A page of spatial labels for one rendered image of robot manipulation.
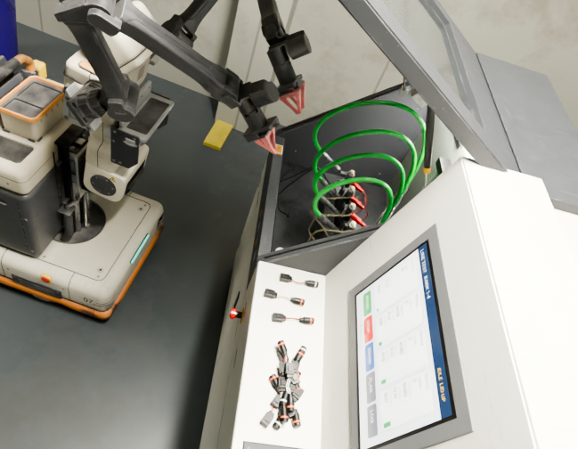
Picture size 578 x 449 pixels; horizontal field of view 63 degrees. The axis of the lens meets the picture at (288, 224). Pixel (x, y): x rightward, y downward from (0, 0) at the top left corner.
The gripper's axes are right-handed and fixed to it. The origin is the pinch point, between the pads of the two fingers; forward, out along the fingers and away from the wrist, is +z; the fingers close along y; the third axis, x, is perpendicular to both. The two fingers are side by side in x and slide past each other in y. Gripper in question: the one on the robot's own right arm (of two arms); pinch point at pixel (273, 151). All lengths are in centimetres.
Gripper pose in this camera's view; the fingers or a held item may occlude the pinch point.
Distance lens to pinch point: 146.5
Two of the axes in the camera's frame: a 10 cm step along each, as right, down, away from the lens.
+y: 8.2, -1.6, -5.4
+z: 4.6, 7.4, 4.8
